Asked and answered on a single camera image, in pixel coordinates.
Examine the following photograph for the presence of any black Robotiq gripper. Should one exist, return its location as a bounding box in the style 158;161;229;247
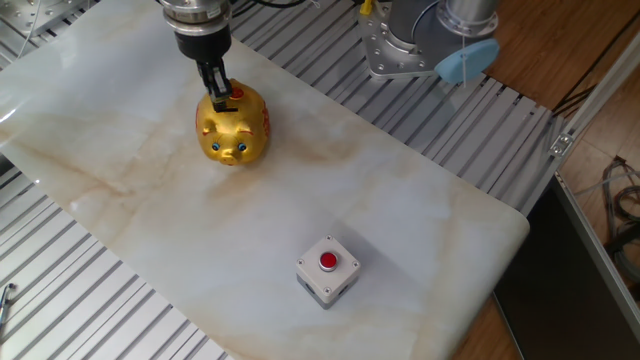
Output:
173;24;234;112

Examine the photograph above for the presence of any white push button box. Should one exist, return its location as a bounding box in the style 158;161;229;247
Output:
294;234;362;311

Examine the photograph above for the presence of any golden piggy bank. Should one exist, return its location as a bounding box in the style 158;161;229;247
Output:
194;78;271;167

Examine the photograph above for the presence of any white marble board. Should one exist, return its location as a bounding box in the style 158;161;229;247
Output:
0;0;531;360

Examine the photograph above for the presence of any silver perforated metal plate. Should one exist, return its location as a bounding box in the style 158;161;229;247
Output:
0;0;89;39

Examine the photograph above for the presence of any white zip tie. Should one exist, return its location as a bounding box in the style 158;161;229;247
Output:
459;34;469;89

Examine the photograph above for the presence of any small metal tool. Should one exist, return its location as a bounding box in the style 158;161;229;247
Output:
0;282;17;331

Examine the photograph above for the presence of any black side panel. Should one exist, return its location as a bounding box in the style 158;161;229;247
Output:
492;174;640;360

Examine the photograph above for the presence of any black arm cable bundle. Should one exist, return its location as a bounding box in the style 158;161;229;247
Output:
232;0;307;16

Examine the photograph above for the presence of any aluminium rail with bracket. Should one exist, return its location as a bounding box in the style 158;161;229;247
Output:
547;29;640;159

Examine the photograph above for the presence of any aluminium frame rail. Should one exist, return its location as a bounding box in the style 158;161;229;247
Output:
552;169;640;316

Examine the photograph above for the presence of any grey floor cable bundle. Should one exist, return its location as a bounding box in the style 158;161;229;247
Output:
574;154;640;301

